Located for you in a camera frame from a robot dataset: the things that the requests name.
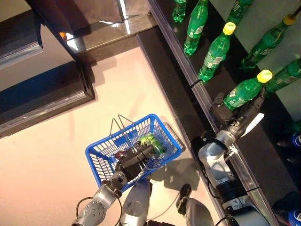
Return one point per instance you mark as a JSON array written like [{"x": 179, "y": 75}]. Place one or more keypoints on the green soda bottle yellow cap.
[
  {"x": 296, "y": 126},
  {"x": 265, "y": 46},
  {"x": 195, "y": 30},
  {"x": 179, "y": 11},
  {"x": 238, "y": 10},
  {"x": 244, "y": 91},
  {"x": 215, "y": 56},
  {"x": 284, "y": 77}
]

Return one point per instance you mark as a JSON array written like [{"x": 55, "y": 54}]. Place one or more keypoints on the robot leg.
[
  {"x": 135, "y": 207},
  {"x": 197, "y": 212}
]

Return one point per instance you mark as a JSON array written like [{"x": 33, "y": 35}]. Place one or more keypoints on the robot right leg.
[{"x": 197, "y": 212}]

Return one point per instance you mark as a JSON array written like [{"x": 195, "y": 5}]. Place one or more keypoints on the brushed steel cabinet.
[{"x": 101, "y": 9}]

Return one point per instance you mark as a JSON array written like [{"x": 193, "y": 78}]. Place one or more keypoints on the chrome trim bar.
[{"x": 122, "y": 7}]

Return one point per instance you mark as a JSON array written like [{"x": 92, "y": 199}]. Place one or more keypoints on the green drink can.
[{"x": 152, "y": 146}]

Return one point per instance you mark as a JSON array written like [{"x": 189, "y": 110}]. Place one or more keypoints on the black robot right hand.
[{"x": 225, "y": 115}]

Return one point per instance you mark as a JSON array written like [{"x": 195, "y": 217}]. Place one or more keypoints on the small orange object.
[{"x": 62, "y": 35}]

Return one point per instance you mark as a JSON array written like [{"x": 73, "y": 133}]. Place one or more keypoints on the robot left leg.
[{"x": 135, "y": 207}]

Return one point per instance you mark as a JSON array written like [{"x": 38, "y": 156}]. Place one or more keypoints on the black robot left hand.
[{"x": 131, "y": 167}]

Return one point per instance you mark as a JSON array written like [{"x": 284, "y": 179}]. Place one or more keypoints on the row of green soda bottles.
[{"x": 215, "y": 14}]

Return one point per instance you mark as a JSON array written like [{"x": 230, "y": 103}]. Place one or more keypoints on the black cabinet steel trim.
[
  {"x": 18, "y": 35},
  {"x": 42, "y": 94}
]

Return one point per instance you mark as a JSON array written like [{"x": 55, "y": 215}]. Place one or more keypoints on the dark brown panel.
[{"x": 54, "y": 18}]

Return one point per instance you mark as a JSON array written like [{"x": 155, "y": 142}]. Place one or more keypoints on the clear plastic price rail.
[
  {"x": 178, "y": 47},
  {"x": 204, "y": 100}
]

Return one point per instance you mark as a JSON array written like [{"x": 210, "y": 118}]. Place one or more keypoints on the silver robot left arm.
[{"x": 96, "y": 209}]

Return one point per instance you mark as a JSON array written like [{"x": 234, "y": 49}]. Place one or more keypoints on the dark stone plinth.
[{"x": 113, "y": 33}]

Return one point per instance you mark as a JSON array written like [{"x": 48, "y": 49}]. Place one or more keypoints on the blue plastic shopping basket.
[{"x": 164, "y": 128}]

